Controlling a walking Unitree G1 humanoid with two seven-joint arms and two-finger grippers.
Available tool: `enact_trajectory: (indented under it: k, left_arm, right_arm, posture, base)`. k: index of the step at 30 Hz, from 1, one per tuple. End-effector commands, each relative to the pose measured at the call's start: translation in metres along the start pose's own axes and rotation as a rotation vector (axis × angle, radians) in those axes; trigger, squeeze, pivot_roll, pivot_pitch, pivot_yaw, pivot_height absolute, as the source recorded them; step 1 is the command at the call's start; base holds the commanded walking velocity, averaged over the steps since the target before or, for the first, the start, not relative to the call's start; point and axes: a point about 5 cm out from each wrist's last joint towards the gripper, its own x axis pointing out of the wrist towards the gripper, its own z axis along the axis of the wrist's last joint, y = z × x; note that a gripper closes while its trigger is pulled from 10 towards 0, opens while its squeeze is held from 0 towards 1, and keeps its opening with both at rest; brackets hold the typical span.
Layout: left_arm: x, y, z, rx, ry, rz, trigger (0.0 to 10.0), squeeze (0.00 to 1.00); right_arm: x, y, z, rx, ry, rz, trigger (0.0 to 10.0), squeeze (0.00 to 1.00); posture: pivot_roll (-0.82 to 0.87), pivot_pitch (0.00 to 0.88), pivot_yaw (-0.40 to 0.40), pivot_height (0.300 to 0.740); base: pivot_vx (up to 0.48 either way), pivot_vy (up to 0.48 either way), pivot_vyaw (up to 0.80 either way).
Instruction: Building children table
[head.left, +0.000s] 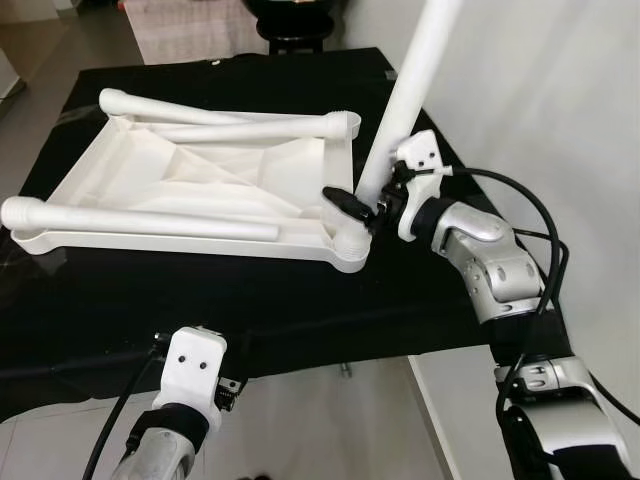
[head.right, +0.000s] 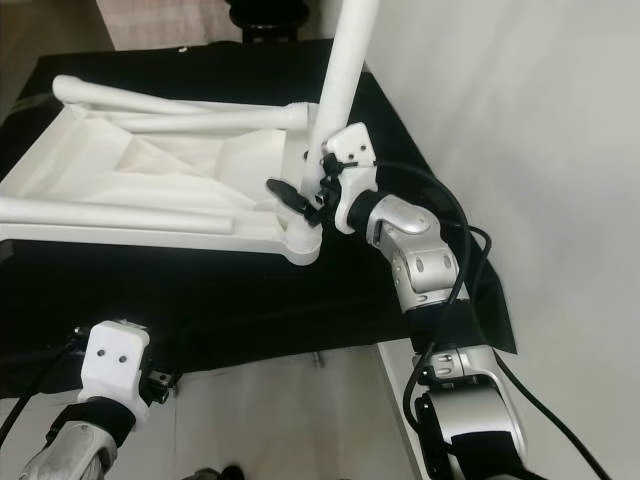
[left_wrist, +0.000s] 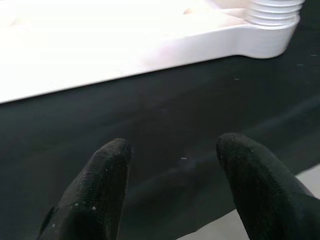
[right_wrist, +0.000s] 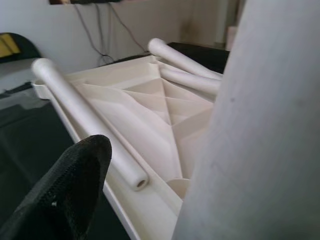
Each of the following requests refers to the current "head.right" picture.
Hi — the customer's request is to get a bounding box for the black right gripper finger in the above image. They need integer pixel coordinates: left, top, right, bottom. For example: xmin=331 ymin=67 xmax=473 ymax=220
xmin=265 ymin=178 xmax=323 ymax=216

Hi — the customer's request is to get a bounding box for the white plastic table leg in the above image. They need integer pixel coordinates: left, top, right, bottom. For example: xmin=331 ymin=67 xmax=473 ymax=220
xmin=298 ymin=0 xmax=383 ymax=241
xmin=0 ymin=196 xmax=266 ymax=236
xmin=50 ymin=75 xmax=261 ymax=116
xmin=105 ymin=105 xmax=306 ymax=136

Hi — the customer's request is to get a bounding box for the black tablecloth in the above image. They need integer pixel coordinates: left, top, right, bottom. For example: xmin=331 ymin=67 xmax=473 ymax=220
xmin=0 ymin=40 xmax=519 ymax=401

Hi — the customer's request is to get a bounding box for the white plastic table top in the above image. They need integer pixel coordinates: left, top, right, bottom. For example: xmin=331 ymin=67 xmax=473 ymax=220
xmin=0 ymin=75 xmax=326 ymax=266

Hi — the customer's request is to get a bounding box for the black wooden stool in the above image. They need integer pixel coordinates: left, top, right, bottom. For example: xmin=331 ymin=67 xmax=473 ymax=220
xmin=240 ymin=26 xmax=301 ymax=45

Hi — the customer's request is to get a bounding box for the pale patterned cloth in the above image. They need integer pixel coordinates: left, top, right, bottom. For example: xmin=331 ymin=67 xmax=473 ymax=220
xmin=98 ymin=0 xmax=243 ymax=53

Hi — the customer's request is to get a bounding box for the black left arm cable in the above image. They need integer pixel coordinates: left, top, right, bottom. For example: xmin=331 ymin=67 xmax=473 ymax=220
xmin=0 ymin=340 xmax=86 ymax=446

